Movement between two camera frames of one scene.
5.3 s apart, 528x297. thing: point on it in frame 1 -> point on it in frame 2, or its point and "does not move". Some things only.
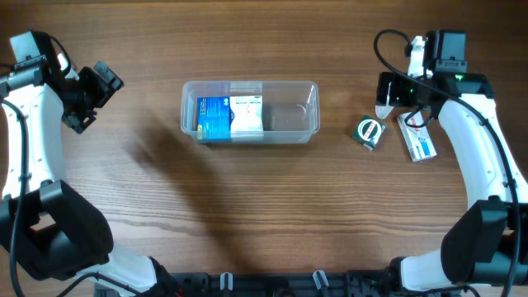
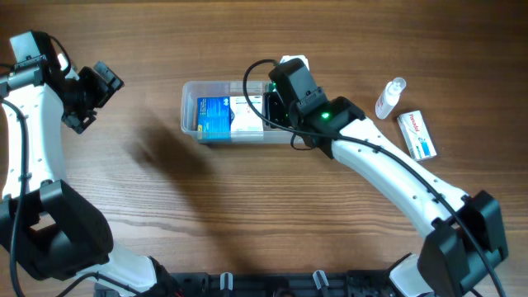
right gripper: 397,96 -> 274,103
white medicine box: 248,113 does not move
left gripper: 102,91 does not move
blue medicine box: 214,118 does not move
